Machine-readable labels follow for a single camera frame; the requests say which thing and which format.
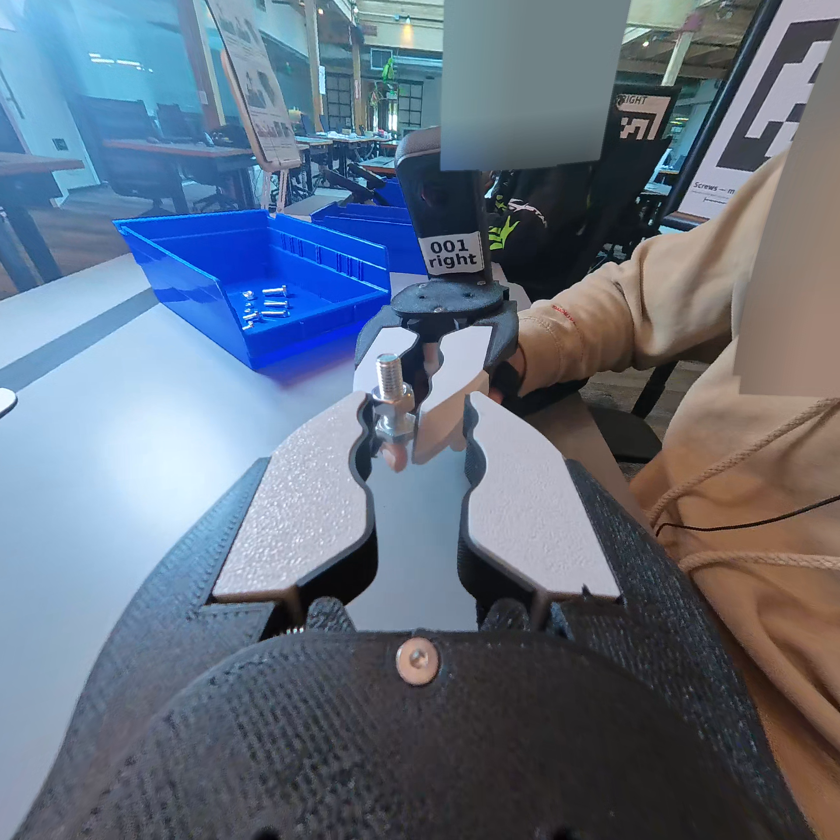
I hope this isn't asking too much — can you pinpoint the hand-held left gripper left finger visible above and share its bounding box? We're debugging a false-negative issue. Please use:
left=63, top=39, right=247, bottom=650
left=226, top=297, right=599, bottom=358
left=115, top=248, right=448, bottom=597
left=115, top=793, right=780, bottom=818
left=213, top=392, right=382, bottom=634

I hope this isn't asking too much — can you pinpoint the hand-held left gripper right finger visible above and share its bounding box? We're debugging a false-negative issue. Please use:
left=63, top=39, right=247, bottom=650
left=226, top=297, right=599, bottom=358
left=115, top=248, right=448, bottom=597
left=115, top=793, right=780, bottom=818
left=457, top=392, right=623, bottom=620

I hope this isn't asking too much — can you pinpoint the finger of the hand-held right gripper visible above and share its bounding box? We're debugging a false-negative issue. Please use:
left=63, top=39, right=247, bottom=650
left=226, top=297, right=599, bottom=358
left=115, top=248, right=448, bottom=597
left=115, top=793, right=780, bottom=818
left=352, top=329, right=424, bottom=397
left=411, top=331, right=496, bottom=466

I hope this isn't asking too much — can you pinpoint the blue plastic bin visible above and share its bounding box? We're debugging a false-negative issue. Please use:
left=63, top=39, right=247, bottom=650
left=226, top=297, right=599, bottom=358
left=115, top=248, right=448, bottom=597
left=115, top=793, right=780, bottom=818
left=116, top=210, right=392, bottom=371
left=313, top=200, right=429, bottom=277

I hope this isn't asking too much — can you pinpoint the person's right forearm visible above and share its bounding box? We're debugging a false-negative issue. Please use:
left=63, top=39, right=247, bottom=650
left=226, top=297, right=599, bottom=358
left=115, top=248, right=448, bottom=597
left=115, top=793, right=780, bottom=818
left=512, top=151, right=791, bottom=403

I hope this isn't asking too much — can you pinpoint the black office chair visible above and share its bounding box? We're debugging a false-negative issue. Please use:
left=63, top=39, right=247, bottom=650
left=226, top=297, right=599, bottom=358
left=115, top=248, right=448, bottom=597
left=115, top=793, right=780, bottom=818
left=584, top=361, right=686, bottom=464

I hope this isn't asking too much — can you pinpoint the person's torso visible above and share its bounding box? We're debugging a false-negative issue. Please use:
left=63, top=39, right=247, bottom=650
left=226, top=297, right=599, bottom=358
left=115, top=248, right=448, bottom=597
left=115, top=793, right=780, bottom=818
left=630, top=355, right=840, bottom=817

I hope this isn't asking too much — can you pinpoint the black white marker sign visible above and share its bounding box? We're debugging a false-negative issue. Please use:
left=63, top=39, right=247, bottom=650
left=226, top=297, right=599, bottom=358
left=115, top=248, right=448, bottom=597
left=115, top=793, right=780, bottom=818
left=613, top=86, right=678, bottom=144

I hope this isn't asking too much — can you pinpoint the wooden poster stand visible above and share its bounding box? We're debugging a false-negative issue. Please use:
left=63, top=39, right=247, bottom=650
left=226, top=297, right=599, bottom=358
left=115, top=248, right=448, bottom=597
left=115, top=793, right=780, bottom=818
left=208, top=0, right=307, bottom=214

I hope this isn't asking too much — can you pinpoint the black framed sign board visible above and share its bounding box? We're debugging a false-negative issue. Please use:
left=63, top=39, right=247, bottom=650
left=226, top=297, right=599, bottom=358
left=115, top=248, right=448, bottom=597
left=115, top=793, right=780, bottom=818
left=663, top=0, right=840, bottom=224

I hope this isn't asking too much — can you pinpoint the thin black cable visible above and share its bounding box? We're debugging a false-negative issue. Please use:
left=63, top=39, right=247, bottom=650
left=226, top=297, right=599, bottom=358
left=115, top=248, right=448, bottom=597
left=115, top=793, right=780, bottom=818
left=654, top=493, right=840, bottom=535

